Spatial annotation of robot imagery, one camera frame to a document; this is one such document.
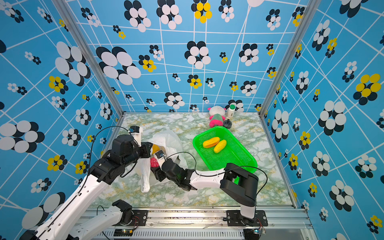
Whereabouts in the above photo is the aluminium frame post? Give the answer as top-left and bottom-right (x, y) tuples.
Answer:
(53, 1), (124, 118)
(260, 0), (321, 118)

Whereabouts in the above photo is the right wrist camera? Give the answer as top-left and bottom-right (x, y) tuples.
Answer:
(155, 150), (165, 160)

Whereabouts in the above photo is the right aluminium frame post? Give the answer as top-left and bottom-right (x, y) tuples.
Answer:
(260, 0), (321, 118)

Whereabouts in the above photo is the long yellow fruit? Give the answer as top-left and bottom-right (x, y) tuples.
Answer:
(152, 145), (161, 154)

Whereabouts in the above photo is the red round fruit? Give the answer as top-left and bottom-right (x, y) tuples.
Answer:
(150, 158), (160, 168)

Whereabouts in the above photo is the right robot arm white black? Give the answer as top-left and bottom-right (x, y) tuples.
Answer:
(151, 158), (259, 220)

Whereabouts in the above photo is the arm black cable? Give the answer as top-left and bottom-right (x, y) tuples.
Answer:
(164, 151), (269, 196)
(32, 125), (142, 240)

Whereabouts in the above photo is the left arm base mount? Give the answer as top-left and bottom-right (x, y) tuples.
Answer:
(114, 209), (149, 227)

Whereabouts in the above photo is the white bottle green cap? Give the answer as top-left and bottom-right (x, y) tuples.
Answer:
(227, 104), (236, 119)

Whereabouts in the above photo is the yellow corn-like fruit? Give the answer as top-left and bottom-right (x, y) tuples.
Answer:
(214, 140), (227, 154)

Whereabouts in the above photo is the white plastic bag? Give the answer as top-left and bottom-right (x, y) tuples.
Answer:
(136, 130), (188, 193)

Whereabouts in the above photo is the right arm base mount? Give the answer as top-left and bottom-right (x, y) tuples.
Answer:
(223, 210), (269, 227)

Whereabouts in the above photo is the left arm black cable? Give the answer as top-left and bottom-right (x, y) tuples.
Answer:
(32, 125), (142, 240)

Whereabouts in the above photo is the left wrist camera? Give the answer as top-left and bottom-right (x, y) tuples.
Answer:
(129, 126), (141, 134)

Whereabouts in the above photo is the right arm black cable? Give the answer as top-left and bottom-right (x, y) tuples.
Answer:
(164, 151), (269, 196)

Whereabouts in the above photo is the green plastic basket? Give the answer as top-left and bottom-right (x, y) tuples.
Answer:
(193, 127), (258, 174)

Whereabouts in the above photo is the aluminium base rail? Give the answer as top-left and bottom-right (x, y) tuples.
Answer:
(55, 206), (319, 240)

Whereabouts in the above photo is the jar with black lid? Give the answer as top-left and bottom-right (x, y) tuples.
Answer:
(223, 119), (233, 129)

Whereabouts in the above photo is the left aluminium frame post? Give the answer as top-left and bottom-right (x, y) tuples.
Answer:
(53, 1), (124, 118)

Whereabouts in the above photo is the pink white plush toy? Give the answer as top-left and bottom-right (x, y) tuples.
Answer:
(208, 106), (226, 128)

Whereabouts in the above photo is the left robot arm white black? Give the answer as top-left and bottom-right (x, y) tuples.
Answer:
(20, 135), (153, 240)

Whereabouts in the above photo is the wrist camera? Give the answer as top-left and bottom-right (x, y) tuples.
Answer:
(155, 150), (165, 160)
(129, 126), (141, 134)

